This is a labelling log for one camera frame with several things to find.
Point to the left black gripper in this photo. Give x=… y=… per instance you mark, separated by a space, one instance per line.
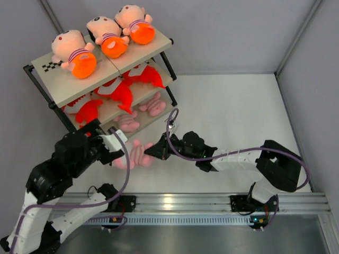
x=93 y=128

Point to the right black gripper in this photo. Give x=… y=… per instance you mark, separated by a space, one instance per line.
x=160 y=150

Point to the red plush fish white face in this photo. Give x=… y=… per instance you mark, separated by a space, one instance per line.
x=84 y=108

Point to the pink plush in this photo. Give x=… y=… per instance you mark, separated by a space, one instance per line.
x=126 y=122
x=137 y=157
x=153 y=105

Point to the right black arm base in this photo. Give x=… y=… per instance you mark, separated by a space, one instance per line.
x=245 y=205

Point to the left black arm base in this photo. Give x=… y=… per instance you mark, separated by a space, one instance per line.
x=126 y=204

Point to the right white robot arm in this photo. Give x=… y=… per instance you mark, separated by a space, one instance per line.
x=279 y=167

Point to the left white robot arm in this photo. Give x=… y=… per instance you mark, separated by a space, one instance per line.
x=48 y=181

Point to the left doll orange pants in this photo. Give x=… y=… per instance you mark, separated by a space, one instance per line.
x=74 y=54

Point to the doll orange pants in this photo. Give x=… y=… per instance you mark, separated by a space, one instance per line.
x=136 y=23
x=74 y=54
x=106 y=33

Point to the middle doll orange pants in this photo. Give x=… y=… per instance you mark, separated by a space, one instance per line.
x=106 y=33

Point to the right doll orange pants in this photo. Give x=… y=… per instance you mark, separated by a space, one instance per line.
x=136 y=23

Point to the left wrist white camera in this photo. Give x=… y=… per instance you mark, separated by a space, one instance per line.
x=114 y=140

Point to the wrist white camera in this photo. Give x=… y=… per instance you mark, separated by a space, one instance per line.
x=114 y=140
x=171 y=126

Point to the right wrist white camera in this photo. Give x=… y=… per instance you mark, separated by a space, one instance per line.
x=171 y=126

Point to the white slotted cable duct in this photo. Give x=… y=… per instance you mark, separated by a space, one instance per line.
x=187 y=219

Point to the aluminium mounting rail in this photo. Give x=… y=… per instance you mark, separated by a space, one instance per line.
x=219 y=203

